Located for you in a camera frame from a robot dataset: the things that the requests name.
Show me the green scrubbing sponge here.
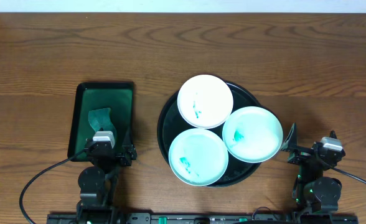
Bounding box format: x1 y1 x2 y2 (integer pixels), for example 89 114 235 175
88 108 117 140

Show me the light green plate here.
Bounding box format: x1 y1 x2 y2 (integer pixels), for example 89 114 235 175
222 106 283 163
168 128 228 187

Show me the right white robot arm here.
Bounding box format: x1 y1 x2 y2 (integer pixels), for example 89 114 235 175
280 123 345 223

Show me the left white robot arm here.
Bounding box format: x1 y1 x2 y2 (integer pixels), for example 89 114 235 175
72 129 137 224

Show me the rectangular dark green tray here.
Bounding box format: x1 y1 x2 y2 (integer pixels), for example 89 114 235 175
67 82 134 157

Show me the round black tray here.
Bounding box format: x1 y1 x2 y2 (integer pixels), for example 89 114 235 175
157 82 261 187

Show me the white plate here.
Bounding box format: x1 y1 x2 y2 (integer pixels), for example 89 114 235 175
177 75 233 129

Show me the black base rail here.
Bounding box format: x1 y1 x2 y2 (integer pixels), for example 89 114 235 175
46 213 359 224

